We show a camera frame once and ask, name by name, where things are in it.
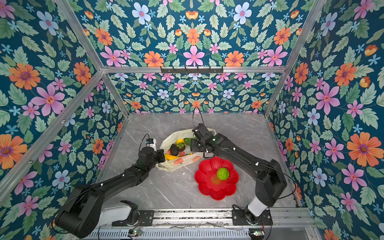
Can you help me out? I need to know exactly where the cream plastic bag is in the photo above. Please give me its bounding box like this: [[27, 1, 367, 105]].
[[156, 129, 213, 172]]

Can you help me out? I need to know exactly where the dark fake avocado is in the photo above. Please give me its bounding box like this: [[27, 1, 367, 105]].
[[170, 144, 179, 156]]

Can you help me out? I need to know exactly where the black hook rail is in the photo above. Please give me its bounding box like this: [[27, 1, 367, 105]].
[[160, 67, 224, 75]]

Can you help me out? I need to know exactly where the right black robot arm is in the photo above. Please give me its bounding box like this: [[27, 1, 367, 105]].
[[191, 124, 287, 224]]

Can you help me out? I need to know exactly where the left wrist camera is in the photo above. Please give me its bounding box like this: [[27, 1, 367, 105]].
[[146, 138, 157, 151]]

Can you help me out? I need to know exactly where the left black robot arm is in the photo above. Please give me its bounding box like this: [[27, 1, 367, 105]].
[[55, 147, 166, 238]]

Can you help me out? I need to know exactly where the light green fake custard apple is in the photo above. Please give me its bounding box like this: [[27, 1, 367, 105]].
[[217, 168, 230, 181]]

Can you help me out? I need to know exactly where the aluminium mounting rail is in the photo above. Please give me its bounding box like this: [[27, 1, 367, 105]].
[[87, 208, 322, 240]]

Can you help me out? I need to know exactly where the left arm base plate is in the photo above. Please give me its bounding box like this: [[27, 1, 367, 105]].
[[112, 210, 155, 227]]

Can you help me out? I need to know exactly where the yellow fake banana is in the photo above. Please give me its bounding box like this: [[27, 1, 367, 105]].
[[165, 154, 180, 161]]

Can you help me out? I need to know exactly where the red flower-shaped plate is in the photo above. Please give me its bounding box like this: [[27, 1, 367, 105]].
[[195, 157, 239, 201]]

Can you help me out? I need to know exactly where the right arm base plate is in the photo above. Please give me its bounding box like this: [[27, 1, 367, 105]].
[[232, 205, 273, 226]]

